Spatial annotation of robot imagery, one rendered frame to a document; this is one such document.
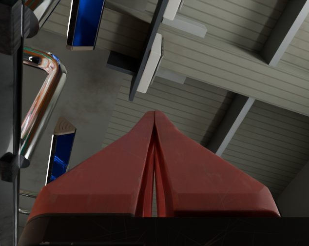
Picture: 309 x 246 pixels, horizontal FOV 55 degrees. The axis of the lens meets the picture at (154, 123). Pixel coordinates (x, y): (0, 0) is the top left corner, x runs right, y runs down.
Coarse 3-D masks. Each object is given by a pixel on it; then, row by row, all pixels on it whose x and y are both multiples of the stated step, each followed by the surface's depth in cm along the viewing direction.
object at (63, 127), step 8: (64, 120) 108; (56, 128) 105; (64, 128) 106; (72, 128) 107; (56, 136) 105; (64, 136) 107; (72, 136) 109; (56, 144) 108; (64, 144) 110; (72, 144) 113; (56, 152) 112; (64, 152) 114; (56, 160) 116; (64, 160) 118; (48, 168) 119; (56, 168) 120; (48, 176) 123; (56, 176) 125
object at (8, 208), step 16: (0, 64) 19; (16, 64) 20; (0, 80) 20; (16, 80) 21; (0, 96) 21; (16, 96) 22; (0, 112) 22; (16, 112) 23; (0, 128) 23; (16, 128) 24; (0, 144) 25; (16, 144) 26; (0, 176) 28; (16, 176) 29; (0, 192) 30; (16, 192) 32; (0, 208) 32; (16, 208) 34; (0, 224) 35; (16, 224) 37; (0, 240) 38; (16, 240) 41
